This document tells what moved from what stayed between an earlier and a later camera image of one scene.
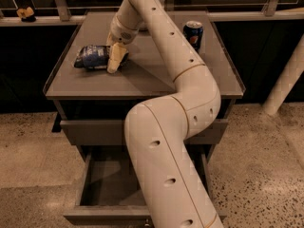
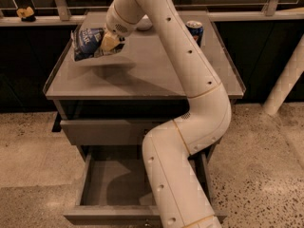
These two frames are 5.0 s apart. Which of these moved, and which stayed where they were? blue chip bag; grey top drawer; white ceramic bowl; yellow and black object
Moved: blue chip bag
Stayed: white ceramic bowl; grey top drawer; yellow and black object
